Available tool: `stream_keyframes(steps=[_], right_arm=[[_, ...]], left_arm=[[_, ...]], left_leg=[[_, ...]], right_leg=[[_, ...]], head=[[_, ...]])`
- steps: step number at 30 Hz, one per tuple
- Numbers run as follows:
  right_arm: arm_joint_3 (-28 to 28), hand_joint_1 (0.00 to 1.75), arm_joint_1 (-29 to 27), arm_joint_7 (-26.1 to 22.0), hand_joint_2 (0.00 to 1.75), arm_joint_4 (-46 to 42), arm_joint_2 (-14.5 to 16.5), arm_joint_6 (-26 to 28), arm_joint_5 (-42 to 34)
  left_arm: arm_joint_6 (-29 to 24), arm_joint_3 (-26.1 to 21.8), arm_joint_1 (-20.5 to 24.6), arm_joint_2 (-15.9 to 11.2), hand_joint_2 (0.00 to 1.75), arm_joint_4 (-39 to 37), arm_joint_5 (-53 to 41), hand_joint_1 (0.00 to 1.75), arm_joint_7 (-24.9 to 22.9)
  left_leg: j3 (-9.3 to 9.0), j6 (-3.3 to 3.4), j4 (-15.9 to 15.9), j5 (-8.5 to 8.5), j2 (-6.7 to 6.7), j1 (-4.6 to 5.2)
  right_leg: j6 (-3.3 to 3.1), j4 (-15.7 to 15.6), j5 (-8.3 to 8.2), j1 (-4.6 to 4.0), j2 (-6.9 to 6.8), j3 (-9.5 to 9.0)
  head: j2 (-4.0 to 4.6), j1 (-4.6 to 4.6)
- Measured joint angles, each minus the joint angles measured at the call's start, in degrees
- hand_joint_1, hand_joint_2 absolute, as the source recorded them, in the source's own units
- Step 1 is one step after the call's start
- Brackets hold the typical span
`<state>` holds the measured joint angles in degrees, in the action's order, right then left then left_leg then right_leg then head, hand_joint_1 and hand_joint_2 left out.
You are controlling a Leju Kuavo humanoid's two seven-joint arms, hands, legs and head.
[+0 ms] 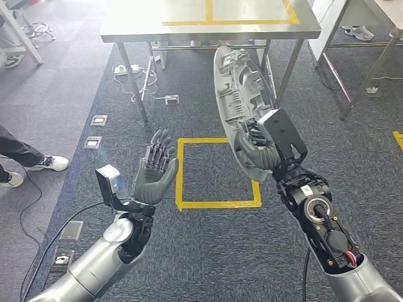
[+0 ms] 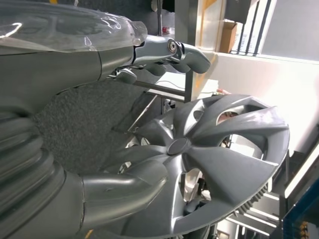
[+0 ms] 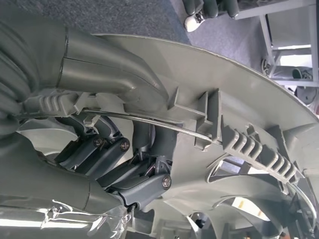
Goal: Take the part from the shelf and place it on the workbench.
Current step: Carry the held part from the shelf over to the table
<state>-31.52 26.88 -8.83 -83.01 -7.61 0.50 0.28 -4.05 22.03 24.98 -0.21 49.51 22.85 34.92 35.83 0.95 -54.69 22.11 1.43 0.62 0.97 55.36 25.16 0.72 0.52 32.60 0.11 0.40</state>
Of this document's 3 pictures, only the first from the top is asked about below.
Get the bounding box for white tangled cable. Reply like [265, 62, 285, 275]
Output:
[113, 66, 168, 103]

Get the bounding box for white table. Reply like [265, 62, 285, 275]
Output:
[0, 0, 45, 67]

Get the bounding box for white panel board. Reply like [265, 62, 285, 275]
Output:
[309, 0, 347, 61]

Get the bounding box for right wrist camera mount plate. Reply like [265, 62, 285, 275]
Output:
[257, 108, 309, 167]

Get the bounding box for grey sneaker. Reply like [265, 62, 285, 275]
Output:
[341, 25, 375, 43]

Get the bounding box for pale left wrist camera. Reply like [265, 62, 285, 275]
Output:
[95, 164, 122, 210]

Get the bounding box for white power strip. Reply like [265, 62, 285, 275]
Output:
[114, 64, 140, 76]

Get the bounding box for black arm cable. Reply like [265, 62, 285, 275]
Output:
[302, 248, 311, 302]
[20, 198, 133, 302]

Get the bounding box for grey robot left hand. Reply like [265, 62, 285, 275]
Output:
[132, 129, 180, 206]

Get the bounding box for steel workbench table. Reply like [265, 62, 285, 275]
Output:
[100, 0, 321, 124]

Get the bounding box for silver wheel hubcap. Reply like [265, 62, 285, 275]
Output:
[214, 45, 278, 184]

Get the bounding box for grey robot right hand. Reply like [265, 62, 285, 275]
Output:
[234, 120, 281, 172]

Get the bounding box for black floor cable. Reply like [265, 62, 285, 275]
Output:
[19, 166, 43, 302]

